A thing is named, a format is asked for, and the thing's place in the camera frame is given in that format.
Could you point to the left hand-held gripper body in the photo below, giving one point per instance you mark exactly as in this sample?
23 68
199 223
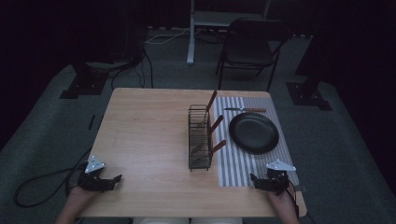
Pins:
93 182

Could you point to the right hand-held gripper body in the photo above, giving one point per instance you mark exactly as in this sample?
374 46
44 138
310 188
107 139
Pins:
277 181

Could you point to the person's left hand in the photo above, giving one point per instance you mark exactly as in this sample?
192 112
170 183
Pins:
78 192

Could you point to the person's right hand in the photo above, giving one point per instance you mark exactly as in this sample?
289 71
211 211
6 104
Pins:
281 199

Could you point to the grey striped placemat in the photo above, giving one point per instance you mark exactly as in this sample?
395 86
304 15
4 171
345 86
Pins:
236 168

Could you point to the black round plate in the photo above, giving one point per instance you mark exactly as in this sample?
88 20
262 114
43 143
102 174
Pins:
253 133

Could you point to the small black floor object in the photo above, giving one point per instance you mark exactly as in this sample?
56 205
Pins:
91 122

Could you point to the black stand base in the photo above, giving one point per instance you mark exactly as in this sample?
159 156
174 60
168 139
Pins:
85 82
308 95

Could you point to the black folding chair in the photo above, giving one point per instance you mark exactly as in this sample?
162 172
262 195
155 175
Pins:
249 53

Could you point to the white desk frame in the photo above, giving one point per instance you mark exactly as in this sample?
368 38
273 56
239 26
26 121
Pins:
214 18

